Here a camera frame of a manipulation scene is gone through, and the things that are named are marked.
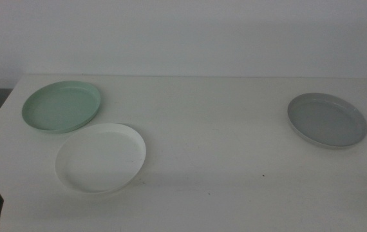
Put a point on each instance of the pale green shallow bowl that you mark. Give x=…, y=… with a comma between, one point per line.
x=59, y=108

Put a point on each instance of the grey shallow bowl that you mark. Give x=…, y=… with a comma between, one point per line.
x=326, y=120

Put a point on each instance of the white shallow bowl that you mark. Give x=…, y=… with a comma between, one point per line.
x=99, y=159

